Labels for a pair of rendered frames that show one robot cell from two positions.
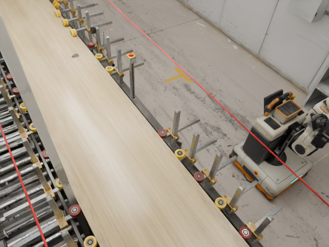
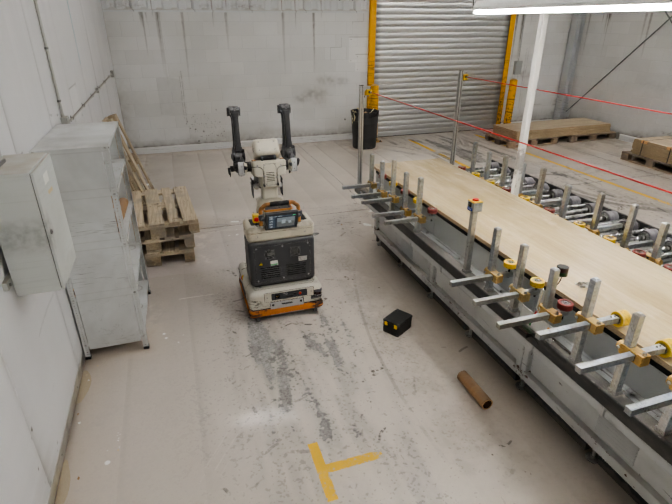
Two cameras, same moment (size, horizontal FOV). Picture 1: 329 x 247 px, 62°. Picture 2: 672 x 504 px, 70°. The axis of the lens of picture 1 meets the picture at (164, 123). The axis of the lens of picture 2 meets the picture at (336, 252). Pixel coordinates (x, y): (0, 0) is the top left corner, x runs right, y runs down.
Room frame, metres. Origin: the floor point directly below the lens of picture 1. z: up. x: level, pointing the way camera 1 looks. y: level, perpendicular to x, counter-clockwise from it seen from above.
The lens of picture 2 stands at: (5.16, 0.50, 2.26)
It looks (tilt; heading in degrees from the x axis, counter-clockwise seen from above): 26 degrees down; 200
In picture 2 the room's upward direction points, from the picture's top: straight up
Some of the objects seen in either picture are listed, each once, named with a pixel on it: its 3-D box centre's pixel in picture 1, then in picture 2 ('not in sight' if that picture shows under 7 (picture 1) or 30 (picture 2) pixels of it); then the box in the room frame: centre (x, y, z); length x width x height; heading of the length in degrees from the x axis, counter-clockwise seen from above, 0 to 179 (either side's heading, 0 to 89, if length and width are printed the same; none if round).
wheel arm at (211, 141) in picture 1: (197, 150); (396, 213); (1.41, -0.30, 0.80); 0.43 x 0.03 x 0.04; 128
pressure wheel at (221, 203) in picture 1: (219, 205); not in sight; (0.89, -0.45, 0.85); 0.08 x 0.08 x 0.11
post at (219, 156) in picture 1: (213, 171); (393, 185); (1.12, -0.40, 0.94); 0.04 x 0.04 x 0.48; 38
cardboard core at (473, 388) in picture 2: not in sight; (474, 389); (2.49, 0.53, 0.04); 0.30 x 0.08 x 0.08; 38
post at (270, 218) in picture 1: (258, 231); (371, 177); (0.73, -0.71, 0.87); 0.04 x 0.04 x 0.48; 38
